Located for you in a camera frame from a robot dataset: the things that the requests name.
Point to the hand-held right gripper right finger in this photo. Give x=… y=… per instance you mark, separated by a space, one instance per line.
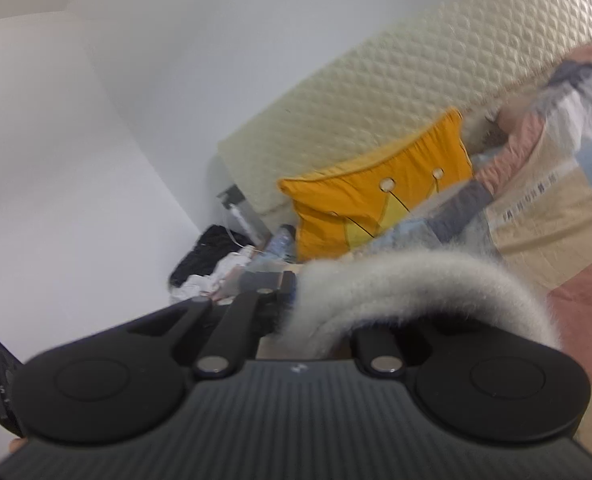
x=378 y=350

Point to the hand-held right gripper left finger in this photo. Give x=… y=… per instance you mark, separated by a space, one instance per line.
x=248 y=310

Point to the cream fluffy striped sweater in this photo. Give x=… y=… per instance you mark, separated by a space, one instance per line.
x=426 y=280

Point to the white clothes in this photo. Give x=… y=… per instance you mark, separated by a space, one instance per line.
x=231 y=266

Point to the black clothes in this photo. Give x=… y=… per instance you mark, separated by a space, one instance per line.
x=201 y=260

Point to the yellow pillow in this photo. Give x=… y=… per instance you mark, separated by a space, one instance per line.
x=366 y=195

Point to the patchwork quilt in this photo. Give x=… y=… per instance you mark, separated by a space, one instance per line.
x=551 y=210

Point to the cream quilted headboard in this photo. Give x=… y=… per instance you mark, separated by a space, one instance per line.
x=376 y=85

